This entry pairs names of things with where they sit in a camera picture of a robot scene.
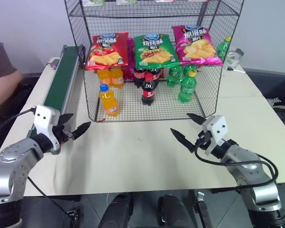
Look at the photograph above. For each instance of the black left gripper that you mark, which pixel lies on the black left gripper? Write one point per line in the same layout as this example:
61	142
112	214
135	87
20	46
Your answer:
63	134

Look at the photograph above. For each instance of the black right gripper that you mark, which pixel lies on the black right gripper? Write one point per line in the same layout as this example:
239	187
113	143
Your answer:
203	140

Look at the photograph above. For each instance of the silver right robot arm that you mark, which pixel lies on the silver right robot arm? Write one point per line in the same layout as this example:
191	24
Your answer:
247	171

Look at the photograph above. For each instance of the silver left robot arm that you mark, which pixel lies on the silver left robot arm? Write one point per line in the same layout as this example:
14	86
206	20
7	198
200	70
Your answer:
14	154

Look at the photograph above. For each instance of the green conveyor belt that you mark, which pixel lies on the green conveyor belt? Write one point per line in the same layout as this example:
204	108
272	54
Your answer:
59	83

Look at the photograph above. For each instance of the grey power adapter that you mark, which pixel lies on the grey power adapter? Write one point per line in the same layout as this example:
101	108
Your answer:
54	64

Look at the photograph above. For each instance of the orange soda bottle blue cap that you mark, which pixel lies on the orange soda bottle blue cap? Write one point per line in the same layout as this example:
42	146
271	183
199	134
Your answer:
109	103

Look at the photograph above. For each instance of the green soda bottle yellow cap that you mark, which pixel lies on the green soda bottle yellow cap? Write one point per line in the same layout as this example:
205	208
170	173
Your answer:
223	48
187	88

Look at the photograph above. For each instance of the cola bottle red cap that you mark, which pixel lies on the cola bottle red cap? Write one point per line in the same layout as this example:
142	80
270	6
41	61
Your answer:
149	91

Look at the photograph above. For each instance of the white pen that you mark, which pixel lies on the white pen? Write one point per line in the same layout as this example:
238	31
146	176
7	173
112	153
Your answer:
235	70

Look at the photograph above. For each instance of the metal table clamp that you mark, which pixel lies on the metal table clamp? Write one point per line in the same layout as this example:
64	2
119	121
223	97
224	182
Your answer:
202	209

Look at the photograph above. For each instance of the red chips bag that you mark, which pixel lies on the red chips bag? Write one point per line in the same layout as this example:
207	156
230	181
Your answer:
107	51

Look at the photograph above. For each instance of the person in dark shirt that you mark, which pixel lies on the person in dark shirt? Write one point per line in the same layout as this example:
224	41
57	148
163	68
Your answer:
2	78

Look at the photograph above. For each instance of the dark rounded shape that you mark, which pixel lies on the dark rounded shape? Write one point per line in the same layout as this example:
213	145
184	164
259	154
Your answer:
174	212
116	211

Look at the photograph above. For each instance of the magenta chips bag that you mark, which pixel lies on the magenta chips bag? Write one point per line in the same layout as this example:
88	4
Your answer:
197	45

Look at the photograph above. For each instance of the white green packet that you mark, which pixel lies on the white green packet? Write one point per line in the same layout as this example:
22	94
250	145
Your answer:
235	57

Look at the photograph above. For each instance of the magenta snack bag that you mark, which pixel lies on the magenta snack bag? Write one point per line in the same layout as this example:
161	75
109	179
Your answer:
130	59

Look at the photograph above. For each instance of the green chips bag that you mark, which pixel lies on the green chips bag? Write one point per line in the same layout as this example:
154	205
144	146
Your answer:
154	51

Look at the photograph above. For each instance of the black white patterned bag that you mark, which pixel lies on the black white patterned bag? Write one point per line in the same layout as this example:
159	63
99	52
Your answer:
281	103

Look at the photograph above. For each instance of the green white snack pack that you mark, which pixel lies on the green white snack pack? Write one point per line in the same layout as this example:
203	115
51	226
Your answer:
97	2

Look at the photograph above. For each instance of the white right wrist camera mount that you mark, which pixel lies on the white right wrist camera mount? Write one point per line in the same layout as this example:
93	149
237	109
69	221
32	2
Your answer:
216	128

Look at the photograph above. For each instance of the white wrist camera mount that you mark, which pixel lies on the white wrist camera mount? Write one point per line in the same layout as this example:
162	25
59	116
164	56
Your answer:
44	123
216	128

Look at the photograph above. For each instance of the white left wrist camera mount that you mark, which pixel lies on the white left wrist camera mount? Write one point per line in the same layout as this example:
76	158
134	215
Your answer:
44	123

